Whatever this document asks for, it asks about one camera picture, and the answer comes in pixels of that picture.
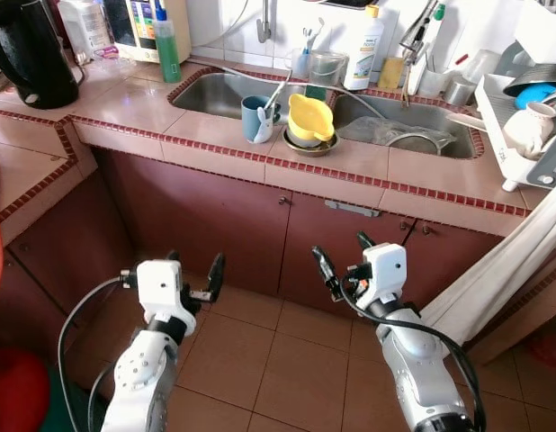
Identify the small steel bowl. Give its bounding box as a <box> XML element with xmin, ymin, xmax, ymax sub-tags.
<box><xmin>282</xmin><ymin>126</ymin><xmax>341</xmax><ymax>159</ymax></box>

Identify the blue mug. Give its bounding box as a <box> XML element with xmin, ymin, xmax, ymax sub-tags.
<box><xmin>240</xmin><ymin>94</ymin><xmax>282</xmax><ymax>145</ymax></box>

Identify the steel spoon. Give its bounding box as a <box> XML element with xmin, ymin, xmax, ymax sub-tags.
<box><xmin>265</xmin><ymin>70</ymin><xmax>293</xmax><ymax>116</ymax></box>

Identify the dark red kitchen cabinet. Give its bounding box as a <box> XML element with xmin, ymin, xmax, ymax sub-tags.
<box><xmin>0</xmin><ymin>148</ymin><xmax>556</xmax><ymax>365</ymax></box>

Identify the steel mesh strainer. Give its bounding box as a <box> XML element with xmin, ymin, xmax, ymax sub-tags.
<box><xmin>384</xmin><ymin>131</ymin><xmax>456</xmax><ymax>157</ymax></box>

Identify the white towel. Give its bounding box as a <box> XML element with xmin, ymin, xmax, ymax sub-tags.
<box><xmin>420</xmin><ymin>178</ymin><xmax>556</xmax><ymax>345</ymax></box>

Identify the wooden spatula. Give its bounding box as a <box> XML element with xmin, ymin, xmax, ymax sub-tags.
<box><xmin>444</xmin><ymin>112</ymin><xmax>491</xmax><ymax>134</ymax></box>

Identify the stainless steel double sink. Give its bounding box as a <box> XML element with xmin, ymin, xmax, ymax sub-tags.
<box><xmin>168</xmin><ymin>70</ymin><xmax>488</xmax><ymax>161</ymax></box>

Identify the plain yellow sponge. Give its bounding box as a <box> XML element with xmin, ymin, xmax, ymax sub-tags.
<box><xmin>379</xmin><ymin>58</ymin><xmax>408</xmax><ymax>91</ymax></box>

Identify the white cup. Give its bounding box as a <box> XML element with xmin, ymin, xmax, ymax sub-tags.
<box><xmin>417</xmin><ymin>65</ymin><xmax>452</xmax><ymax>98</ymax></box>

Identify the white dish rack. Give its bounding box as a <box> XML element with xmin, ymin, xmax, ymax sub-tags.
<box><xmin>476</xmin><ymin>72</ymin><xmax>556</xmax><ymax>193</ymax></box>

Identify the steel cup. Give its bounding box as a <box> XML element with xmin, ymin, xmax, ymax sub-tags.
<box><xmin>443</xmin><ymin>74</ymin><xmax>478</xmax><ymax>107</ymax></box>

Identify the white detergent bottle yellow cap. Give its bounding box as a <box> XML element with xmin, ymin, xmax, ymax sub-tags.
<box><xmin>344</xmin><ymin>4</ymin><xmax>386</xmax><ymax>92</ymax></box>

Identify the clear toothbrush cup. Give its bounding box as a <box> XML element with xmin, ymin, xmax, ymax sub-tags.
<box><xmin>291</xmin><ymin>47</ymin><xmax>317</xmax><ymax>80</ymax></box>

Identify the white ceramic jug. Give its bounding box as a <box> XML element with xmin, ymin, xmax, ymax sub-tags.
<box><xmin>503</xmin><ymin>102</ymin><xmax>556</xmax><ymax>161</ymax></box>

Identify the red plastic bucket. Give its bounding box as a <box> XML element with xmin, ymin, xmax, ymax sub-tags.
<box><xmin>0</xmin><ymin>346</ymin><xmax>50</xmax><ymax>432</ymax></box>

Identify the green dish soap bottle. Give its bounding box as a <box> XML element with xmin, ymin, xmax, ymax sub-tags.
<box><xmin>152</xmin><ymin>0</ymin><xmax>184</xmax><ymax>85</ymax></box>

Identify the silver sink faucet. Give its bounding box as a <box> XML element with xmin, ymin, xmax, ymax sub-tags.
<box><xmin>398</xmin><ymin>0</ymin><xmax>448</xmax><ymax>104</ymax></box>

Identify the blue white toothbrush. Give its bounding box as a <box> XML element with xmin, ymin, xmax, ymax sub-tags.
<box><xmin>299</xmin><ymin>20</ymin><xmax>326</xmax><ymax>57</ymax></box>

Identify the clear plastic container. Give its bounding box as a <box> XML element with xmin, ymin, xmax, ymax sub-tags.
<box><xmin>458</xmin><ymin>49</ymin><xmax>506</xmax><ymax>86</ymax></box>

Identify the blue bowl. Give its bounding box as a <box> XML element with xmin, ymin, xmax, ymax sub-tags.
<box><xmin>514</xmin><ymin>83</ymin><xmax>556</xmax><ymax>111</ymax></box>

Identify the beige water purifier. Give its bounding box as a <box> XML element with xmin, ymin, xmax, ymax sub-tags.
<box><xmin>103</xmin><ymin>0</ymin><xmax>193</xmax><ymax>66</ymax></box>

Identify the dark steel dish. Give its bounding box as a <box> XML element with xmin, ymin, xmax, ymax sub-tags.
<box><xmin>503</xmin><ymin>61</ymin><xmax>556</xmax><ymax>98</ymax></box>

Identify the white plastic jar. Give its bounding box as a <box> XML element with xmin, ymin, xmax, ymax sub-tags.
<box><xmin>58</xmin><ymin>0</ymin><xmax>114</xmax><ymax>62</ymax></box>

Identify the black electric kettle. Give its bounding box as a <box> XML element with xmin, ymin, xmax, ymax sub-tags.
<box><xmin>0</xmin><ymin>0</ymin><xmax>81</xmax><ymax>111</ymax></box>

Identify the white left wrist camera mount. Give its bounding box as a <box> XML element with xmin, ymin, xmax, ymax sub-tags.
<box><xmin>134</xmin><ymin>259</ymin><xmax>196</xmax><ymax>336</ymax></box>

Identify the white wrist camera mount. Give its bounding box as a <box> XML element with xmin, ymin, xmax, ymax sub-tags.
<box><xmin>134</xmin><ymin>259</ymin><xmax>196</xmax><ymax>336</ymax></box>
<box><xmin>348</xmin><ymin>243</ymin><xmax>409</xmax><ymax>311</ymax></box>

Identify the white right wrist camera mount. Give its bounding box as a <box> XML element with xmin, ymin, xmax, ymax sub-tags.
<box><xmin>348</xmin><ymin>243</ymin><xmax>409</xmax><ymax>311</ymax></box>

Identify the silver cabinet handle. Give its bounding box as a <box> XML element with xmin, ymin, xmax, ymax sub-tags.
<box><xmin>325</xmin><ymin>200</ymin><xmax>383</xmax><ymax>219</ymax></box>

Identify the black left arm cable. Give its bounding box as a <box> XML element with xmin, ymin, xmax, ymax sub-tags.
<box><xmin>58</xmin><ymin>274</ymin><xmax>135</xmax><ymax>432</ymax></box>

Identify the thin grey water hose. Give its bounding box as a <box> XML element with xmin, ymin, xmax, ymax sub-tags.
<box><xmin>202</xmin><ymin>61</ymin><xmax>391</xmax><ymax>122</ymax></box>

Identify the white wall hose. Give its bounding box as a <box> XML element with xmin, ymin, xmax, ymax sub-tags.
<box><xmin>190</xmin><ymin>0</ymin><xmax>261</xmax><ymax>50</ymax></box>

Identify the silver wall tap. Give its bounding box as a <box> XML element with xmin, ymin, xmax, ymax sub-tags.
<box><xmin>256</xmin><ymin>0</ymin><xmax>275</xmax><ymax>44</ymax></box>

